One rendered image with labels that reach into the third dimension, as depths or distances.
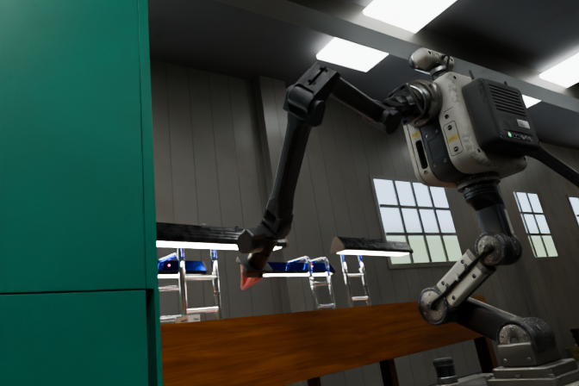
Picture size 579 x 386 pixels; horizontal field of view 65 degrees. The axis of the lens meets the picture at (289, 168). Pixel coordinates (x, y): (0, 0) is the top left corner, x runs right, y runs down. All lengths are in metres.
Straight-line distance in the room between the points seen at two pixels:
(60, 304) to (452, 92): 1.25
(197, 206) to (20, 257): 2.82
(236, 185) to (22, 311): 3.11
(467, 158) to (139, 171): 0.97
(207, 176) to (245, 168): 0.39
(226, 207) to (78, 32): 2.77
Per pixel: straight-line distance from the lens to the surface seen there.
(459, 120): 1.55
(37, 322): 1.00
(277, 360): 1.34
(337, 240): 2.16
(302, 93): 1.15
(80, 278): 1.03
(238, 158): 4.08
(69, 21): 1.28
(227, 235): 1.68
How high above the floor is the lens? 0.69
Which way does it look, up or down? 20 degrees up
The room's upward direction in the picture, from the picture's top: 9 degrees counter-clockwise
